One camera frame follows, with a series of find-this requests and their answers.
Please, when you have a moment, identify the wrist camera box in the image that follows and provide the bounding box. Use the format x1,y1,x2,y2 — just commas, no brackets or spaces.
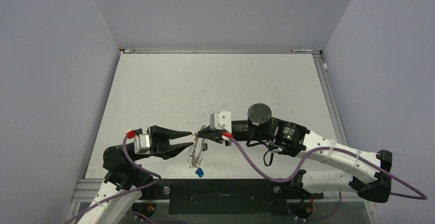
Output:
210,111,232,138
126,128,152,155

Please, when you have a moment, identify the aluminium frame rail back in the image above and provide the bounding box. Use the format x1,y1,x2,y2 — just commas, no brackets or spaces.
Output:
120,48,322,55

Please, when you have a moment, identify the aluminium frame rail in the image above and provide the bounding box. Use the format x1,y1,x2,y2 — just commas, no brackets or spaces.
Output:
312,51,349,146
69,177,377,203
120,48,322,55

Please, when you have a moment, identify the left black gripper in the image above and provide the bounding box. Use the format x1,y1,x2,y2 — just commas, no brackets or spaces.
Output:
131,126,193,161

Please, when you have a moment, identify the key with blue tag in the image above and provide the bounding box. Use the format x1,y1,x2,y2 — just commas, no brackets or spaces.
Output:
195,168,204,178

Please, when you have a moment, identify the red white marker pen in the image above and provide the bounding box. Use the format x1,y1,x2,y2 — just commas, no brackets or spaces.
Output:
291,49,313,53

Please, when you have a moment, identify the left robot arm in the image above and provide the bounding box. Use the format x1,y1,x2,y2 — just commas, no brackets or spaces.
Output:
66,126,193,223

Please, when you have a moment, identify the aluminium frame rail right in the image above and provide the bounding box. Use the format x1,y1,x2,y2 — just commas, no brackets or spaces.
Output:
312,51,349,146

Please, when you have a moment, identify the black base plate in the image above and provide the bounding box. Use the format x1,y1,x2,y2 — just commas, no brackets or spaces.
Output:
132,179,324,215

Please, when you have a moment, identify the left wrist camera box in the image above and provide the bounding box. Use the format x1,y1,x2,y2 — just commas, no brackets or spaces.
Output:
126,128,152,155

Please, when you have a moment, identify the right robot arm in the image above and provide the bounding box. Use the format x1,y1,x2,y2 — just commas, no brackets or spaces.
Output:
196,103,392,203

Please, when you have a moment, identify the aluminium frame rail front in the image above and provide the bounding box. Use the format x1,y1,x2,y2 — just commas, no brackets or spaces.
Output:
69,177,377,203

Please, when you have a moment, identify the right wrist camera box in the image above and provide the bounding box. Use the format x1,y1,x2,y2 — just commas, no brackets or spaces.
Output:
210,111,232,138

